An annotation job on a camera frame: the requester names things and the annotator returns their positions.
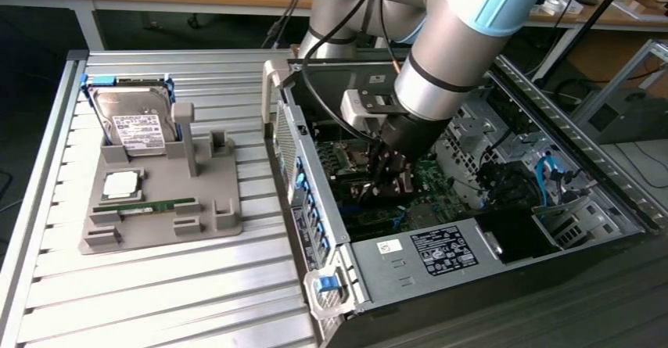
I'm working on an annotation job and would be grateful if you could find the silver CPU chip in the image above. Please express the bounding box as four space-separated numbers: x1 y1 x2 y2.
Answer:
101 170 145 200

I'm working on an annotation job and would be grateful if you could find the black wire bundle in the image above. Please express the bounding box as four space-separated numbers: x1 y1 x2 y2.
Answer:
476 160 541 210

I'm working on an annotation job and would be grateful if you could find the grey power supply unit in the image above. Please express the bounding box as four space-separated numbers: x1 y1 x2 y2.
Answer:
345 217 510 310

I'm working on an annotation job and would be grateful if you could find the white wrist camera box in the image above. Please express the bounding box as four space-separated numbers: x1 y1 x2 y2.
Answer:
339 88 403 130

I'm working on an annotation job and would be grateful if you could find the metal drive cage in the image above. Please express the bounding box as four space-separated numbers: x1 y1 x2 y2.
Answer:
442 101 522 157

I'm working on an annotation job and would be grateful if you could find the black camera cable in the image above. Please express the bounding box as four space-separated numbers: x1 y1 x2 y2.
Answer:
300 0 398 145

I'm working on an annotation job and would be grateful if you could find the hard disk in blue caddy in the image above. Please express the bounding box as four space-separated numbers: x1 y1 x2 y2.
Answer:
78 73 184 157

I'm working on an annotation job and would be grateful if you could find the open PC case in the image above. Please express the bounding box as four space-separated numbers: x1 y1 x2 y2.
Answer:
260 48 661 348

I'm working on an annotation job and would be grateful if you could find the grey chipset heatsink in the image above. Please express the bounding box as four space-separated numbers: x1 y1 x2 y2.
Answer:
406 203 442 226

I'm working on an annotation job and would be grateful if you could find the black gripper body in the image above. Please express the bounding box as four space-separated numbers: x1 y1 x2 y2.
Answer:
379 113 454 160

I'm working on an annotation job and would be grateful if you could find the black expansion slot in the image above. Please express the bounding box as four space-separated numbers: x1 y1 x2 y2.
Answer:
343 213 400 234

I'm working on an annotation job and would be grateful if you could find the white device box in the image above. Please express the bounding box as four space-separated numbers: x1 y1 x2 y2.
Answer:
539 0 585 16

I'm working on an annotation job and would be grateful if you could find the grey parts rack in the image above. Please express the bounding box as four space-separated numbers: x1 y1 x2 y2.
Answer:
77 101 245 256

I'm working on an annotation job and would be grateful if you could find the black pole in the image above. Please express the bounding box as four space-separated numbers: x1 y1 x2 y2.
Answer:
529 0 642 87

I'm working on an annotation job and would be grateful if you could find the grey disk bay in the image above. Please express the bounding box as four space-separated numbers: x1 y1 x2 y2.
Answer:
529 197 642 251

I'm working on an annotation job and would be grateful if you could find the aluminium profile frame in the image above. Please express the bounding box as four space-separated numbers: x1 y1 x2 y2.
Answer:
567 38 668 110

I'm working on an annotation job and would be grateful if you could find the black hanging arm cable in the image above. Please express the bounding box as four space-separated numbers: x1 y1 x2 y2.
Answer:
260 0 308 50

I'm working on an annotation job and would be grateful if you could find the green motherboard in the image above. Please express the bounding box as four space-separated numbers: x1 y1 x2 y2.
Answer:
312 128 470 239

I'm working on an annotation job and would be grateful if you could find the green RAM stick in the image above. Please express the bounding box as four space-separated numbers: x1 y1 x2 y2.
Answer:
93 197 199 213

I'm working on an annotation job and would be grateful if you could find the grey computer tower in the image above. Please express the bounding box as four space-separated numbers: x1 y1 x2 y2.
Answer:
570 85 668 145

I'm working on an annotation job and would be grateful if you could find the blue wire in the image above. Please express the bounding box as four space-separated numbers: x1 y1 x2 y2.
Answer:
534 154 567 208

